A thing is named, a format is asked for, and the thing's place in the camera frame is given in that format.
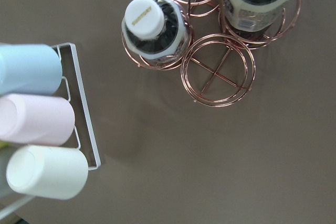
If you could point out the copper wire bottle basket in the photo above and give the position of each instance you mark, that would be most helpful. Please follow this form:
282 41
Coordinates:
224 51

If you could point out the tea bottle white cap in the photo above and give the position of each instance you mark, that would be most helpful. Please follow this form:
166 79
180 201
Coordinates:
156 34

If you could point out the white cup rack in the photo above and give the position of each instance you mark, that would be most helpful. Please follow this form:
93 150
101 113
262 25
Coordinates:
83 127

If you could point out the white cup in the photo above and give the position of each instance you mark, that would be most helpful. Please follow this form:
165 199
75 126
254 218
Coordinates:
47 171

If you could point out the pink cup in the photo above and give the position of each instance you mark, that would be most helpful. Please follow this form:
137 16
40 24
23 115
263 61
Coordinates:
36 119

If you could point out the blue cup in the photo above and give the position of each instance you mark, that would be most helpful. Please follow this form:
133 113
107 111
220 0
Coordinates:
30 69

